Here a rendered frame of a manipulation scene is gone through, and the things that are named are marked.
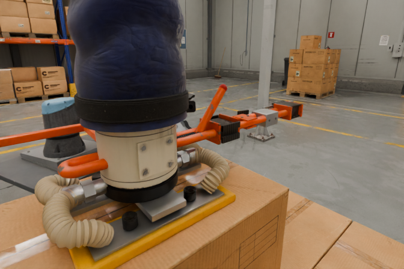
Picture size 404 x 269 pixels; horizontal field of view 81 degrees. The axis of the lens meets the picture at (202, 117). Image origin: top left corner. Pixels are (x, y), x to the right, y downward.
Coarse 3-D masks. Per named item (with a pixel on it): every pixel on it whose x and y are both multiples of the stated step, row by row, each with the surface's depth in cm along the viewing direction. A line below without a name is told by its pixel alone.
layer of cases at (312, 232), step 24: (288, 216) 111; (312, 216) 111; (336, 216) 111; (288, 240) 97; (312, 240) 97; (336, 240) 98; (360, 240) 97; (384, 240) 97; (288, 264) 86; (312, 264) 86; (336, 264) 86; (360, 264) 86; (384, 264) 86
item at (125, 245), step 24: (192, 192) 52; (216, 192) 56; (120, 216) 49; (144, 216) 48; (168, 216) 48; (192, 216) 49; (120, 240) 42; (144, 240) 42; (96, 264) 38; (120, 264) 39
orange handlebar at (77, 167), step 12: (276, 108) 89; (240, 120) 76; (252, 120) 74; (264, 120) 77; (36, 132) 62; (48, 132) 63; (60, 132) 65; (72, 132) 67; (180, 132) 62; (204, 132) 62; (0, 144) 57; (12, 144) 59; (180, 144) 57; (84, 156) 48; (96, 156) 49; (60, 168) 43; (72, 168) 43; (84, 168) 44; (96, 168) 45
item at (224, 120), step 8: (200, 120) 68; (216, 120) 70; (224, 120) 70; (232, 120) 69; (208, 128) 66; (216, 128) 64; (224, 128) 63; (232, 128) 65; (216, 136) 64; (224, 136) 64; (232, 136) 66
